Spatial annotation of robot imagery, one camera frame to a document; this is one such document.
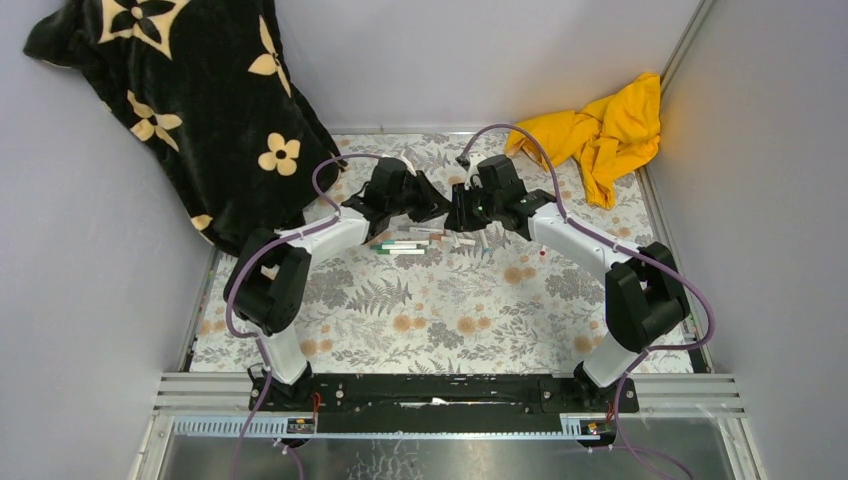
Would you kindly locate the brown cap marker pen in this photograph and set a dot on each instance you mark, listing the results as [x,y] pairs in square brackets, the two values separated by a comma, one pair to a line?
[452,239]

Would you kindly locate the floral patterned table mat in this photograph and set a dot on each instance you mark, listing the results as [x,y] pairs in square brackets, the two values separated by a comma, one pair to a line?
[451,310]

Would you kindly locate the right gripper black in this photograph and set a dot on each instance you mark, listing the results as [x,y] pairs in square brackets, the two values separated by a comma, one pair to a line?
[458,218]

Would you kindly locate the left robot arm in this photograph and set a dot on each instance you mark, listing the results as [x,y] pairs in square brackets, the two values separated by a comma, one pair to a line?
[267,285]

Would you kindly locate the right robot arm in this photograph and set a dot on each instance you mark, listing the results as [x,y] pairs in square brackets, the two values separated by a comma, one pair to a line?
[644,297]

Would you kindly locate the brown end marker pen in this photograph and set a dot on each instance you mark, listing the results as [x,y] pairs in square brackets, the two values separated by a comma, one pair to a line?
[418,229]

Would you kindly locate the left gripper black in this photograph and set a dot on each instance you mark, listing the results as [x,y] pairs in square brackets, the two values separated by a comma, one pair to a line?
[431,203]

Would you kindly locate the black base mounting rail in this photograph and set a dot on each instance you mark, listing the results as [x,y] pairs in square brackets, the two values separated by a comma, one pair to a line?
[439,404]

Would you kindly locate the yellow cloth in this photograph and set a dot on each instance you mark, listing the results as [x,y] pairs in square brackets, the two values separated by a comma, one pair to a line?
[609,138]

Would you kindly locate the green marker pen upper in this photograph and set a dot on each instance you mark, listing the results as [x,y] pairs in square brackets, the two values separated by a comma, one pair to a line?
[400,245]

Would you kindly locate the aluminium frame rails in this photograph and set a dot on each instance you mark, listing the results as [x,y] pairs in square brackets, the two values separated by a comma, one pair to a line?
[689,426]

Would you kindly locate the black floral blanket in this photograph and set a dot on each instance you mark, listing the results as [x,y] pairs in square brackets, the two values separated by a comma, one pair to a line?
[204,85]

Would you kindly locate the teal green marker pen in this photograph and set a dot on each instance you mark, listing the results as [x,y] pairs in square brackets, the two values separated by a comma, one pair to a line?
[486,248]

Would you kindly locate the green marker pen lower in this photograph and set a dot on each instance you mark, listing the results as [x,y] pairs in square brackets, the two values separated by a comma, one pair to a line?
[403,251]

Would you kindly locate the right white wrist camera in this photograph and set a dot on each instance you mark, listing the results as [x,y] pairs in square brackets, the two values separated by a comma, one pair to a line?
[472,179]

